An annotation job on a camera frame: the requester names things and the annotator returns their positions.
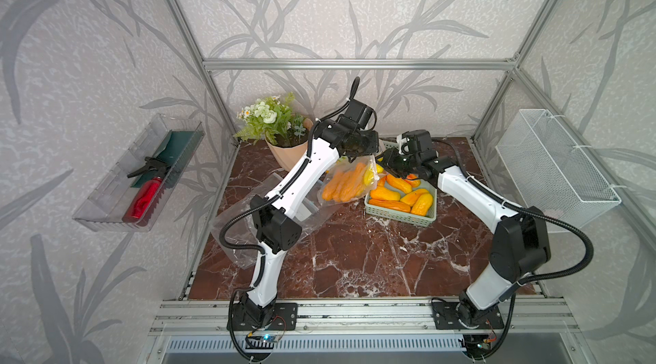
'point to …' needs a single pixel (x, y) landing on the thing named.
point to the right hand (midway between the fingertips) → (375, 159)
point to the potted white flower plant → (273, 118)
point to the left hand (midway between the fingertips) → (378, 147)
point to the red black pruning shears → (141, 203)
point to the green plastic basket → (401, 197)
